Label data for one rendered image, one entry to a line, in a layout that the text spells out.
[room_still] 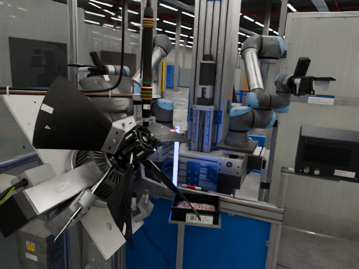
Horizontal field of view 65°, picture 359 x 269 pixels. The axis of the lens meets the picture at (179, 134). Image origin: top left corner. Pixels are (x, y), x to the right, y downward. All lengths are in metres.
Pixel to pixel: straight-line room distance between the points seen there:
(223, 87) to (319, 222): 1.74
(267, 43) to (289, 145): 1.34
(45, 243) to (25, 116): 0.47
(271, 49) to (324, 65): 1.11
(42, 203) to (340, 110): 2.45
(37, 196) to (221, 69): 1.38
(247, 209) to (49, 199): 0.93
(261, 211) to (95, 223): 0.78
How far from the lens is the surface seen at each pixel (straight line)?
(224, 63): 1.88
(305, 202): 3.00
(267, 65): 1.73
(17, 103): 1.17
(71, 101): 0.90
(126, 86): 1.20
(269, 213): 1.45
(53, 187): 0.88
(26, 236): 1.27
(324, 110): 2.78
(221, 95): 1.89
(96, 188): 0.92
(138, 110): 1.08
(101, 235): 1.07
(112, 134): 0.98
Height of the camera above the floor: 1.47
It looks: 13 degrees down
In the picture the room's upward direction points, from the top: 3 degrees clockwise
